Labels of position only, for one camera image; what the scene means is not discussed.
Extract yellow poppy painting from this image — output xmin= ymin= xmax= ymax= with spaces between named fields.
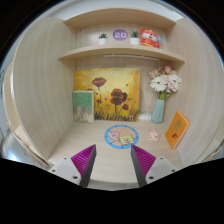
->
xmin=75 ymin=67 xmax=140 ymax=122

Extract wooden shelf unit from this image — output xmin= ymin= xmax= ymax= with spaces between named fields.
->
xmin=3 ymin=8 xmax=224 ymax=185

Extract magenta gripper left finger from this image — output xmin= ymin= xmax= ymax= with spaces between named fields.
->
xmin=71 ymin=145 xmax=96 ymax=187

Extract red plush toy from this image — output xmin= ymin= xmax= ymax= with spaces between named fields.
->
xmin=140 ymin=28 xmax=162 ymax=48

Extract right small potted plant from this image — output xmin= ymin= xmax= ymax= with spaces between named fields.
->
xmin=130 ymin=31 xmax=140 ymax=45

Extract pink pig-shaped mouse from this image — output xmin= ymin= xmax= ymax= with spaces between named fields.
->
xmin=149 ymin=129 xmax=160 ymax=142

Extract teal ribbed vase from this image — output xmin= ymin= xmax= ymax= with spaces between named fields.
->
xmin=151 ymin=99 xmax=164 ymax=124

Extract orange book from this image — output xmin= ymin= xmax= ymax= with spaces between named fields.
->
xmin=165 ymin=111 xmax=190 ymax=148

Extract left small potted plant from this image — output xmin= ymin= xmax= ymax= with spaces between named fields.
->
xmin=98 ymin=33 xmax=109 ymax=45

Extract purple round number sign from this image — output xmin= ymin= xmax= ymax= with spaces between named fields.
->
xmin=113 ymin=29 xmax=128 ymax=41

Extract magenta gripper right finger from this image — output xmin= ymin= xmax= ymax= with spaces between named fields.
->
xmin=131 ymin=144 xmax=156 ymax=187

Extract small potted plant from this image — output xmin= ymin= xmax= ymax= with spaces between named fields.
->
xmin=130 ymin=31 xmax=140 ymax=45
xmin=98 ymin=33 xmax=109 ymax=45

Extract round cartoon mouse pad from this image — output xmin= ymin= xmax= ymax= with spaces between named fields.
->
xmin=104 ymin=125 xmax=139 ymax=149

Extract pink and white flowers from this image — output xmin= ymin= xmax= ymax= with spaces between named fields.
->
xmin=149 ymin=66 xmax=181 ymax=100

